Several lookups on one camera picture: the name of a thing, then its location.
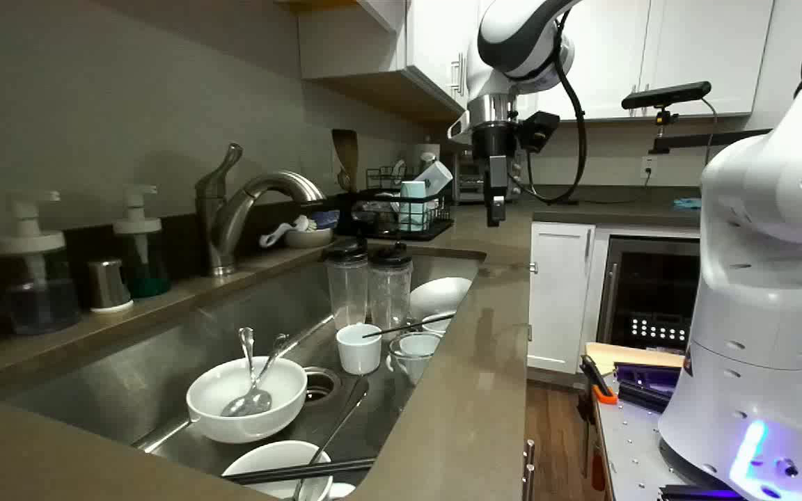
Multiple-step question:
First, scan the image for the small metal cup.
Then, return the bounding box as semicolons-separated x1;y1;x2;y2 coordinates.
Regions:
87;255;137;318

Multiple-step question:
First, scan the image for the clear soap dispenser blue liquid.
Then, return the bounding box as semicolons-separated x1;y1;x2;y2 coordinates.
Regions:
0;188;80;336

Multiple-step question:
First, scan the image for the sink drain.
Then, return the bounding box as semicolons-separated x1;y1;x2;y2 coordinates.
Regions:
301;364;342;407

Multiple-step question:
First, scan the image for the small bowl with sponge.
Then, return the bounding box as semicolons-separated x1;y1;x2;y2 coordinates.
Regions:
257;212;335;252

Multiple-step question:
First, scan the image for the grey robot mounting table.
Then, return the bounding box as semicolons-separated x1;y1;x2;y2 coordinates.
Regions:
591;392;746;501

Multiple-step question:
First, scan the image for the silver toaster oven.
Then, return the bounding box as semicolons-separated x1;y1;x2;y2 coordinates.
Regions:
452;151;489;205

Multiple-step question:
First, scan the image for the pale cup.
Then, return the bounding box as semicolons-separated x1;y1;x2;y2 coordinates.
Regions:
395;174;431;233

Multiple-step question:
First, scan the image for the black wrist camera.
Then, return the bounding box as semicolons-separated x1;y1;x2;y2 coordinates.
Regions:
514;109;563;155

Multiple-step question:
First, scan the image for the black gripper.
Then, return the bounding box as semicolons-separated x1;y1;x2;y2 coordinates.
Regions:
470;120;514;229

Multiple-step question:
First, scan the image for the black wire dish rack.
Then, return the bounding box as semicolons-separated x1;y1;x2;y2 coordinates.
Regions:
349;179;456;245

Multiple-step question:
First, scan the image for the white cup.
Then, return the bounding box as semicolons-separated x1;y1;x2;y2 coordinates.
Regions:
335;319;388;378

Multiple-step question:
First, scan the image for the white lower cabinet door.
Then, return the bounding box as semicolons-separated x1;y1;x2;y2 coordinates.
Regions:
526;219;598;376

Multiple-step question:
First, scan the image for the brushed steel faucet handle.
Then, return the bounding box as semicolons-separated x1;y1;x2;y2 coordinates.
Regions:
193;140;248;205

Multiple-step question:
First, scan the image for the metal cabinet handle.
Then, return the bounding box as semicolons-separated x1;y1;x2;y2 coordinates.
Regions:
520;437;541;501

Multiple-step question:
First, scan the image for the black chopstick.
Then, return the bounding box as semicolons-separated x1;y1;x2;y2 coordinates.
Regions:
226;460;378;486
222;454;378;479

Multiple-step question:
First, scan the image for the black beverage cooler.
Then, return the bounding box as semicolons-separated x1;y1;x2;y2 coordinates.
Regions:
592;230;705;354

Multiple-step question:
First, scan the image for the metal spoon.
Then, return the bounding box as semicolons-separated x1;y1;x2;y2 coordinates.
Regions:
219;323;279;421

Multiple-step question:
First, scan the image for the white deep bowl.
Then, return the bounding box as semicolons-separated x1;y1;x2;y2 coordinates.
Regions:
183;354;313;449

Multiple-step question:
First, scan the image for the soap dispenser teal liquid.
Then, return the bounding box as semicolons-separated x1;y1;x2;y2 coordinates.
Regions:
109;181;173;301

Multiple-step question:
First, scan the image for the metal utensil with dark handle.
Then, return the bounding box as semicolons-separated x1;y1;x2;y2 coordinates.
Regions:
358;308;456;339

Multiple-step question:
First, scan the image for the white plate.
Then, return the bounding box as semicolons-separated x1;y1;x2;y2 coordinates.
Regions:
219;437;338;501

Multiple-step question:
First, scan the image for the white mug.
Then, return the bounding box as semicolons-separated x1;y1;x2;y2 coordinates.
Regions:
392;329;443;387

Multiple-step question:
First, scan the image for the chrome kitchen faucet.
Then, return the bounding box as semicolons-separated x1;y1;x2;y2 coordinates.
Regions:
207;167;328;282

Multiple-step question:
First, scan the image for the black camera on stand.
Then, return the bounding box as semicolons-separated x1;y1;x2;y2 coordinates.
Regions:
617;77;773;155

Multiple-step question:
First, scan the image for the white tilted bowl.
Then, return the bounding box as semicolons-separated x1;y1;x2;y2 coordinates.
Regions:
404;272;477;323

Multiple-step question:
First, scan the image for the orange handled tool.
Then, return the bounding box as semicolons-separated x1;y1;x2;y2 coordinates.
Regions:
577;350;623;410

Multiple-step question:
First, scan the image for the stainless steel sink basin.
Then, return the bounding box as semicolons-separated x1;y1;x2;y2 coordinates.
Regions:
0;248;487;501

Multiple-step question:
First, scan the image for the long metal utensil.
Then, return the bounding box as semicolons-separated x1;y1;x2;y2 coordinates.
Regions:
267;312;340;369

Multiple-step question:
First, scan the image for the wooden board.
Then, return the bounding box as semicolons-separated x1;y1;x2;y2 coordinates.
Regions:
585;339;688;376

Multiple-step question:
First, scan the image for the clear jar black lid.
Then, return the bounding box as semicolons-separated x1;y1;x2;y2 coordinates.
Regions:
365;243;418;329
320;238;372;329

